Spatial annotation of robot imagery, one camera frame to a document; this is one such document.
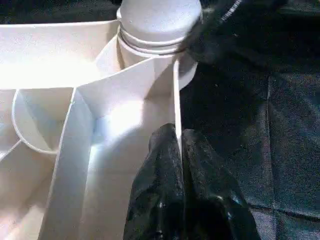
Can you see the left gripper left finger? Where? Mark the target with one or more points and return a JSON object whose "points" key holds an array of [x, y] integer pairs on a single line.
{"points": [[160, 195]]}

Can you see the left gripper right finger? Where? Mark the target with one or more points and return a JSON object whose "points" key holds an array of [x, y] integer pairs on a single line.
{"points": [[215, 200]]}

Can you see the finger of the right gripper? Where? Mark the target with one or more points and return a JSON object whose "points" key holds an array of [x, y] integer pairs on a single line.
{"points": [[215, 37]]}

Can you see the white plastic table leg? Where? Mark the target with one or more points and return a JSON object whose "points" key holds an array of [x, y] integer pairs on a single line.
{"points": [[160, 17]]}

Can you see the white plastic table top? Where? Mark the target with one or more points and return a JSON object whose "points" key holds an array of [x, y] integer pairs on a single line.
{"points": [[50, 50]]}

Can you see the black table mat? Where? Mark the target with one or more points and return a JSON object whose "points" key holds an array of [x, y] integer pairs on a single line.
{"points": [[250, 125]]}

